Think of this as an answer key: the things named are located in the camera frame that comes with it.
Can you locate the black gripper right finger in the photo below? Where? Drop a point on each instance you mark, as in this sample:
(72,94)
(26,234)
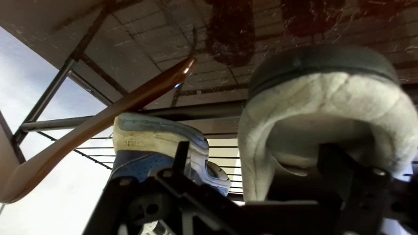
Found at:
(360,204)

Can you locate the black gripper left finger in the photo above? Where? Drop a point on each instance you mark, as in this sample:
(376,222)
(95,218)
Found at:
(173,200)

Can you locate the grey felt house slipper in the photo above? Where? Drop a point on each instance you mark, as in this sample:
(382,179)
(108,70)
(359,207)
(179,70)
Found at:
(326,100)

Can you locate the black metal shoe rack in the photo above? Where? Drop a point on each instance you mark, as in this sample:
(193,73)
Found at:
(47,98)

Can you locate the grey and blue sneaker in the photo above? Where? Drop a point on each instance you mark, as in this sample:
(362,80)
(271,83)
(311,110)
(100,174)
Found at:
(147,139)

